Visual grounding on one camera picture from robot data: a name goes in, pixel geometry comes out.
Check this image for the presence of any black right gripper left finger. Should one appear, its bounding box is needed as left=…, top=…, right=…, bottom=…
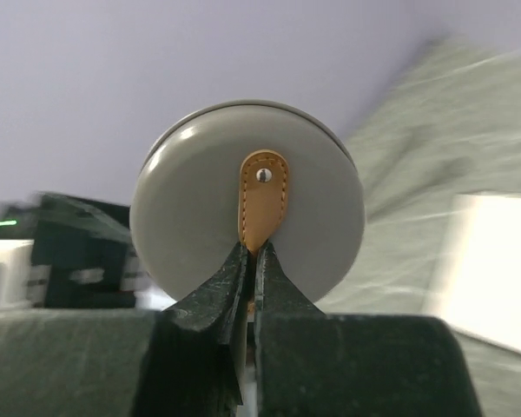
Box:
left=130, top=244, right=248, bottom=417

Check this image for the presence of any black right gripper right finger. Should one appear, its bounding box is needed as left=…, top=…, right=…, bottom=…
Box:
left=254, top=244, right=482, bottom=416

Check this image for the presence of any grey round lid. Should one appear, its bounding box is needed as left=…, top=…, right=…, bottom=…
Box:
left=129, top=100, right=366, bottom=301

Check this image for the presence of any white square plate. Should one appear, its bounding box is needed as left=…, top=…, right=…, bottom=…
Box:
left=422, top=193, right=521, bottom=354

